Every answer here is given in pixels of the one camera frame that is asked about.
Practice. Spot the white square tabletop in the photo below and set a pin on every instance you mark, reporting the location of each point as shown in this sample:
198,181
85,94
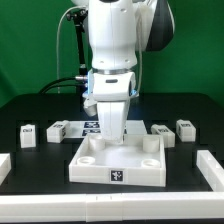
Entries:
139,160

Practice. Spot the white obstacle fence front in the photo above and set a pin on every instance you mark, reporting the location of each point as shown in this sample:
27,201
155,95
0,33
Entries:
111,207

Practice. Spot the black camera stand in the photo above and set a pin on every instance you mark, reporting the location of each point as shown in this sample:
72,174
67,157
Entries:
78,18

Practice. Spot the white marker sheet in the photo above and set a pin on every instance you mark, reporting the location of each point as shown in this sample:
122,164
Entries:
79,129

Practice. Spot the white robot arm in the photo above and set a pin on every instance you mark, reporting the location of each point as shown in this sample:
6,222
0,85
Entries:
119,31

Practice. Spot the white fence left piece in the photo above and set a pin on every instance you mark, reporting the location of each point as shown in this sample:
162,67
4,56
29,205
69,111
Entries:
5,166

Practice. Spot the white fence right piece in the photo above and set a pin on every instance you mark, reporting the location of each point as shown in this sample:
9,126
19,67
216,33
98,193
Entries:
211,170

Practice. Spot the white fence piece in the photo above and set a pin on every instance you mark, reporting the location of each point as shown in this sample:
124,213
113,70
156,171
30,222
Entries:
5,166
211,170

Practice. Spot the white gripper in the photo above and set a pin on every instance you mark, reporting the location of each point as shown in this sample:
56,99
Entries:
113,94

